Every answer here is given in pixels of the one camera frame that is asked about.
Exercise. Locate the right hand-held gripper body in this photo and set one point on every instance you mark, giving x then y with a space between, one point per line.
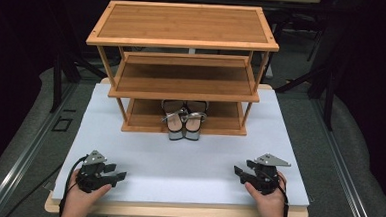
266 179

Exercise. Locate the light wooden table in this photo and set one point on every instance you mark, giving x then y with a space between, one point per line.
182 212

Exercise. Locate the metal floor rail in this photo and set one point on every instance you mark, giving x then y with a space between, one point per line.
344 170
17 166

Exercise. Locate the black metal stand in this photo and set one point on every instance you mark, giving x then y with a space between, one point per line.
57 81
330 102

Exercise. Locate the wooden three-tier shoe rack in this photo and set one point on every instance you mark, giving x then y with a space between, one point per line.
185 24

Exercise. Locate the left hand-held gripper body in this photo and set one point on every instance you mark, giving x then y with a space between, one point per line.
90 178

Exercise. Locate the person's right hand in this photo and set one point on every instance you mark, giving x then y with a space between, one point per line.
272 206

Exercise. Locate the person's left hand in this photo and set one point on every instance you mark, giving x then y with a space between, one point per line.
79 204

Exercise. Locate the white table mat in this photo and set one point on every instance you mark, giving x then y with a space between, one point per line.
184 168

